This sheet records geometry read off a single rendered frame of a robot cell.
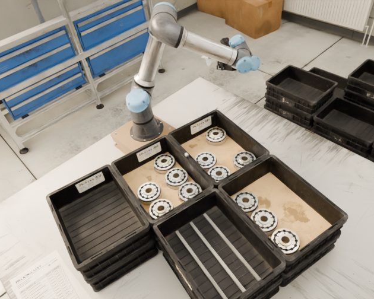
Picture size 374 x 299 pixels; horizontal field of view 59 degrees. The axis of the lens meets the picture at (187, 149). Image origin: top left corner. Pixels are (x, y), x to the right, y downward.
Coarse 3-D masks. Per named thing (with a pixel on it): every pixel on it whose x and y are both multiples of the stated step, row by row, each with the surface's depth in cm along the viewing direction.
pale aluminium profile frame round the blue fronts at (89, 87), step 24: (144, 0) 313; (72, 24) 273; (144, 24) 320; (96, 48) 296; (48, 72) 276; (0, 96) 258; (72, 96) 305; (96, 96) 323; (0, 120) 285; (24, 120) 285
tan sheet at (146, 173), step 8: (168, 152) 162; (152, 160) 160; (136, 168) 157; (144, 168) 156; (152, 168) 156; (128, 176) 154; (136, 176) 154; (144, 176) 153; (152, 176) 153; (160, 176) 152; (128, 184) 151; (136, 184) 150; (160, 184) 149; (136, 192) 147; (168, 192) 145; (176, 192) 145; (176, 200) 142; (144, 208) 140
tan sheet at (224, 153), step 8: (200, 136) 168; (184, 144) 165; (192, 144) 165; (200, 144) 164; (208, 144) 163; (224, 144) 162; (232, 144) 162; (192, 152) 161; (200, 152) 160; (216, 152) 159; (224, 152) 158; (232, 152) 158; (224, 160) 155; (232, 160) 154; (232, 168) 151
